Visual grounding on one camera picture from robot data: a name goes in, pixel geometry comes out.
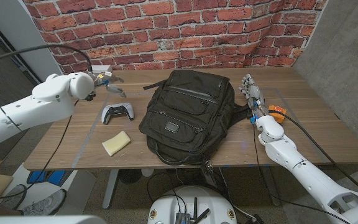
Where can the white wall panel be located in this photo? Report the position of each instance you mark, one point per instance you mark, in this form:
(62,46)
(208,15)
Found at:
(11,25)

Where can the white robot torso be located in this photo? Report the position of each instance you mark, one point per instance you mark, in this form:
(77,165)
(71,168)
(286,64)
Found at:
(42,220)

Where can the blue black floor item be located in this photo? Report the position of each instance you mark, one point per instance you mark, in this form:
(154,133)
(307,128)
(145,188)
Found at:
(56,177)

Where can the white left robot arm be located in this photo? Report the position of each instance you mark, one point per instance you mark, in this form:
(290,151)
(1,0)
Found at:
(42,105)

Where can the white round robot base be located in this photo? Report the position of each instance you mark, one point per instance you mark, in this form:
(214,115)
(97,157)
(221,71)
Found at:
(166,208)

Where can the grey table tape marking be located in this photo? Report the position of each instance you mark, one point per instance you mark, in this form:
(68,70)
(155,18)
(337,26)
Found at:
(79,154)

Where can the small grey computer box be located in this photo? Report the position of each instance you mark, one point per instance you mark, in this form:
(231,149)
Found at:
(182,218)

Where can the metal table leg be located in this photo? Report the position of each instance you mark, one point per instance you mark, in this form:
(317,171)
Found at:
(110,186)
(273,194)

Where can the black round floor fixture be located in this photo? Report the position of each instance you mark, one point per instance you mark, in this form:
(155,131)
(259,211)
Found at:
(130,176)

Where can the yellow sponge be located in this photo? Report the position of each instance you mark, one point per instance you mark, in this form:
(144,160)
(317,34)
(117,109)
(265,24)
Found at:
(116,143)

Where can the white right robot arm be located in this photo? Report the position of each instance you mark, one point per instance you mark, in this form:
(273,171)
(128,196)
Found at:
(309,177)

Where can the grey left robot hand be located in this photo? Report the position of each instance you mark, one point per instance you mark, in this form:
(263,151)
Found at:
(104,79)

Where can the white black game controller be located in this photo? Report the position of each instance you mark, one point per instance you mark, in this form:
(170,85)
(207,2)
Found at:
(117,110)

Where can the grey sneaker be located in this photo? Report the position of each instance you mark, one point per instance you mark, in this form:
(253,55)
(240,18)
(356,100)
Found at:
(12,197)
(45,203)

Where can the black backpack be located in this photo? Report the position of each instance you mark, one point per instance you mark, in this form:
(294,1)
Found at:
(188,118)

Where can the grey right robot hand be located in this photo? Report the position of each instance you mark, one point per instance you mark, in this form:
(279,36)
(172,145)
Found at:
(256,98)

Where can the orange emergency-stop button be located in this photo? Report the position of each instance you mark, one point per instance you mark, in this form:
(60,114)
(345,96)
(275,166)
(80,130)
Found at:
(278,114)

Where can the white power strip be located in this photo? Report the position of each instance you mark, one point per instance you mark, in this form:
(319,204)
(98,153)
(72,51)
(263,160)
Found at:
(101,68)

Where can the black antenna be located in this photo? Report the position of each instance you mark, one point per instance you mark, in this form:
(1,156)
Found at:
(204,214)
(195,208)

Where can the brick print backdrop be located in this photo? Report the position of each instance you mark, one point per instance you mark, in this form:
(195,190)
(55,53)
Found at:
(166,31)

